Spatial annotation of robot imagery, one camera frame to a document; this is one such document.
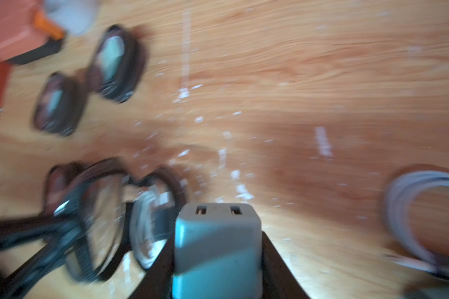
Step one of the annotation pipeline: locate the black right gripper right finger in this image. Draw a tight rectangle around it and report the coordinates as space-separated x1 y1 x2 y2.
262 232 310 299

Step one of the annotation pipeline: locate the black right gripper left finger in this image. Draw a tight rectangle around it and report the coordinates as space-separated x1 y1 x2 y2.
128 235 175 299

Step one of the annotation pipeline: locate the teal charger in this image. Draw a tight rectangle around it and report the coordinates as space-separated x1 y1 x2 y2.
43 89 63 116
172 203 263 299

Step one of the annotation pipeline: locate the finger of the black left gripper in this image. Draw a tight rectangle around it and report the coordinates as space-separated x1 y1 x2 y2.
0 216 82 299

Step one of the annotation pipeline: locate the teal wall charger plug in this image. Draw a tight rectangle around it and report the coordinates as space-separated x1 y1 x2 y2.
97 36 124 80

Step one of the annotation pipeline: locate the teal charger front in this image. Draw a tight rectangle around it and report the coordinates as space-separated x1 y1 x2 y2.
172 203 263 299

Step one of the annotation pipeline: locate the white coiled cable right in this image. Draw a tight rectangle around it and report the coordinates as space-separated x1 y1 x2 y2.
382 169 449 277

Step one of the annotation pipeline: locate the teal charger near right arm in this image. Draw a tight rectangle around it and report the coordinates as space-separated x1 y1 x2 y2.
400 281 449 299

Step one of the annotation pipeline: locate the clear tape roll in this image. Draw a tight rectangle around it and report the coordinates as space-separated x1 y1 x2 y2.
44 0 100 36

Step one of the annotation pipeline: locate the orange plastic tool case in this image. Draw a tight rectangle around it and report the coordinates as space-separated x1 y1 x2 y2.
0 1 67 65

